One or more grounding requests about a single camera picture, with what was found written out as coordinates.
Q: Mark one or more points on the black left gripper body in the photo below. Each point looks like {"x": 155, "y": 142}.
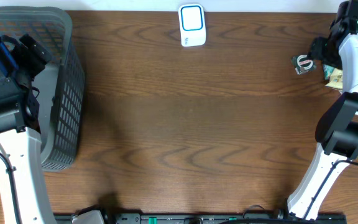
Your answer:
{"x": 30, "y": 50}

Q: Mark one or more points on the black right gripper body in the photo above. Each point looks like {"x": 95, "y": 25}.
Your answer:
{"x": 327, "y": 46}

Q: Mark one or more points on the dark round-label can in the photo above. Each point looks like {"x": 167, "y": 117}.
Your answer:
{"x": 303, "y": 64}

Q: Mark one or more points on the orange wet wipes pack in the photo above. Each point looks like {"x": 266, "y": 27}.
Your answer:
{"x": 335, "y": 80}

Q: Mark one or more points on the teal small tissue pack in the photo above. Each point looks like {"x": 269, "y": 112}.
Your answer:
{"x": 327, "y": 70}

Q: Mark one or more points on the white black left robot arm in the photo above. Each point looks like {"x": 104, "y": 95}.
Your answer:
{"x": 22, "y": 185}

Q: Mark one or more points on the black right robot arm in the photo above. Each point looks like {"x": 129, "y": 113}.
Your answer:
{"x": 337, "y": 131}

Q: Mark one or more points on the dark grey plastic basket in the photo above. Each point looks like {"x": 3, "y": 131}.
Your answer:
{"x": 61, "y": 83}

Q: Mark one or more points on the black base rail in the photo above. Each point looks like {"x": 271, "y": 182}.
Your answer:
{"x": 135, "y": 218}

